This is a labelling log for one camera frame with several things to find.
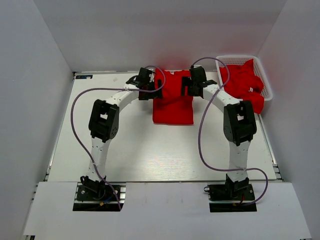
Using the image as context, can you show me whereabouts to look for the red t shirts in basket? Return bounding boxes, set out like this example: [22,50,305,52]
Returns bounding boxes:
[224,59,265,114]

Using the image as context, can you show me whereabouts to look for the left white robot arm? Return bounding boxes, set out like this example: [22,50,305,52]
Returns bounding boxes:
[86,66,164,182]

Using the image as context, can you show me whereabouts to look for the red t shirt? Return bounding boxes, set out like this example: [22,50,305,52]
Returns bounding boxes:
[152,69,194,126]

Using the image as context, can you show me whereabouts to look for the blue table label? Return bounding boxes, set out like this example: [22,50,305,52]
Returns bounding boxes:
[75,75,93,79]

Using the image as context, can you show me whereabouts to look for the white plastic basket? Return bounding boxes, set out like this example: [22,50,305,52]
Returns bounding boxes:
[216,55,273,102]

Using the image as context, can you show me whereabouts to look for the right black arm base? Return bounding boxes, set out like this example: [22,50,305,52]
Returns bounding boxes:
[203,176,257,213]

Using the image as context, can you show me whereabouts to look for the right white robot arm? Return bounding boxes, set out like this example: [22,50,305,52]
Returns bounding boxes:
[181,66,257,200]

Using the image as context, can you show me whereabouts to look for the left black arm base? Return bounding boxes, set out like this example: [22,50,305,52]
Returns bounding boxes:
[72,176,126,212]

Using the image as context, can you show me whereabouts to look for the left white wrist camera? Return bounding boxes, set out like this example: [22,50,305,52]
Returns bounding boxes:
[148,71,156,83]

